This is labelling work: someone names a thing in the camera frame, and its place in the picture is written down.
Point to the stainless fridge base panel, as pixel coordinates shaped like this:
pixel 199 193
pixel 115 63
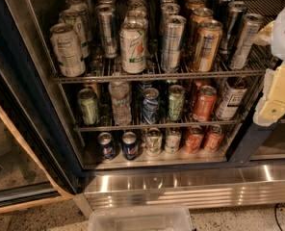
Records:
pixel 195 188

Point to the front 7up can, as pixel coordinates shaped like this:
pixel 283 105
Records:
pixel 132 47

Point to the orange soda can middle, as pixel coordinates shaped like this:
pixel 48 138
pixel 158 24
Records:
pixel 204 104

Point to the orange tall can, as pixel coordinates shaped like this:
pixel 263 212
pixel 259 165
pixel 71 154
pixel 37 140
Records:
pixel 193 4
pixel 209 33
pixel 198 15

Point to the top wire shelf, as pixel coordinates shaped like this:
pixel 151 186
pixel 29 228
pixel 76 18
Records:
pixel 259 60

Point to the right pepsi can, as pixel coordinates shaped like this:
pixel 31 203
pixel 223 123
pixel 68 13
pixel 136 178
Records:
pixel 129 145

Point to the pepsi can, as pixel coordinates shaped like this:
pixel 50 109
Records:
pixel 129 145
pixel 106 145

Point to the bottom left orange can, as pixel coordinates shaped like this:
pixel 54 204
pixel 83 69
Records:
pixel 194 137

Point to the bottom white can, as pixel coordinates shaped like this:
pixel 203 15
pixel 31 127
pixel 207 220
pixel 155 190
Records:
pixel 172 139

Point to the green can middle shelf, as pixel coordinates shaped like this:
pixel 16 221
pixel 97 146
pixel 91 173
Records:
pixel 88 104

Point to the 7up can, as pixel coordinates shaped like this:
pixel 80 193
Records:
pixel 139 16
pixel 132 47
pixel 153 142

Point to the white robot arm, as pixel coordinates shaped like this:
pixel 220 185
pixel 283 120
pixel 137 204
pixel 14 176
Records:
pixel 278 37

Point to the open glass fridge door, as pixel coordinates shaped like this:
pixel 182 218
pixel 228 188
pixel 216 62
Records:
pixel 39 161

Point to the bottom 7up can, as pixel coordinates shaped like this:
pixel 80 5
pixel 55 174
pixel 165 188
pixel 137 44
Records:
pixel 153 142

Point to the silver tall can left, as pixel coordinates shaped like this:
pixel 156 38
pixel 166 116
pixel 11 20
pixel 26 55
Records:
pixel 107 19

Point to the silver tall can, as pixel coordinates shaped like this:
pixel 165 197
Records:
pixel 172 43
pixel 107 19
pixel 168 9

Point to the front silver tall can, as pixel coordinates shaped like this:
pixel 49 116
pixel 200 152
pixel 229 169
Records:
pixel 172 43

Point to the clear water bottle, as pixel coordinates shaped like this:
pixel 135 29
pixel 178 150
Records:
pixel 121 102

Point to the front white can left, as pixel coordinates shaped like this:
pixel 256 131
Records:
pixel 67 49

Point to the wire shelf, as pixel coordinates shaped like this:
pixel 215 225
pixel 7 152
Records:
pixel 163 124
pixel 259 60

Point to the blue white can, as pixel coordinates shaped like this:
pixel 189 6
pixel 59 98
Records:
pixel 150 105

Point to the light green can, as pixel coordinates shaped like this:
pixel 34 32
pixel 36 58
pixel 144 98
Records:
pixel 176 96

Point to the front right silver can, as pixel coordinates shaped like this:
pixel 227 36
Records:
pixel 250 25

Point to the bottom right orange can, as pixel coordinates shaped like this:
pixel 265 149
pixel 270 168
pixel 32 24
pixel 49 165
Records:
pixel 213 138

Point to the middle wire shelf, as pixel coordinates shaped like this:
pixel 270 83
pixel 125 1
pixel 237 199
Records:
pixel 163 124

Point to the clear plastic bin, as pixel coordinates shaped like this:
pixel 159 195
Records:
pixel 173 217

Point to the left pepsi can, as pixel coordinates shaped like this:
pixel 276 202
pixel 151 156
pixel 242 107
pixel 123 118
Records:
pixel 106 145

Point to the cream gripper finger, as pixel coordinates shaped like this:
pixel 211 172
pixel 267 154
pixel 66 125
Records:
pixel 271 106
pixel 264 36

